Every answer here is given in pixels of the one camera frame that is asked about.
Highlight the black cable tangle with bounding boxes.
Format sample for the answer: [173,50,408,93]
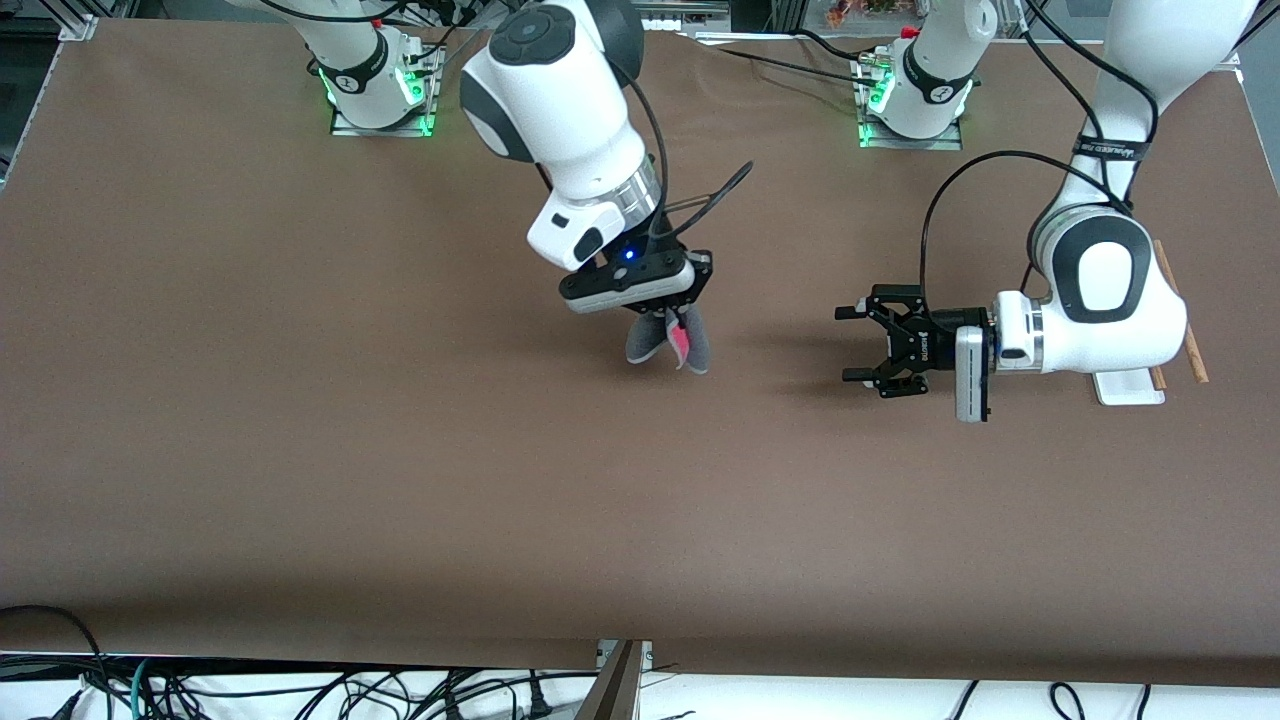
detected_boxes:
[150,666,601,720]

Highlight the white towel rack wooden bars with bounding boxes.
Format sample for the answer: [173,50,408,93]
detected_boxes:
[1092,239,1211,407]

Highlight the black cable to arm base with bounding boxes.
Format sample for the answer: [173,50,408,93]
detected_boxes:
[698,28,887,93]

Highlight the brown table cover sheet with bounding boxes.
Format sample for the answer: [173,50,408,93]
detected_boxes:
[0,18,1280,689]

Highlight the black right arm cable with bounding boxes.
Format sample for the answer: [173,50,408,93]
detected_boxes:
[620,75,757,264]

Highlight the grey microfibre towel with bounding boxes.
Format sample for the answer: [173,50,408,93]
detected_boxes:
[624,304,714,377]

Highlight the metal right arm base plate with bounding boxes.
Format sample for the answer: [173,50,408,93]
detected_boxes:
[330,38,443,139]

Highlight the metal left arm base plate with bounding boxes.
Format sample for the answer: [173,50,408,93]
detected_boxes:
[853,48,966,152]

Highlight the aluminium profile bar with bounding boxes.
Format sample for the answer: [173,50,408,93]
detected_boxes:
[577,639,654,720]

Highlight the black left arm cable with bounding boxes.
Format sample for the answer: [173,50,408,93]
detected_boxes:
[919,0,1167,303]

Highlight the thick black floor cable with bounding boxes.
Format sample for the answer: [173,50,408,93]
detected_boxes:
[0,604,113,720]

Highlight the black cables at arm base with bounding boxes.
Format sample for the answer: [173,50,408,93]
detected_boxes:
[372,0,483,73]

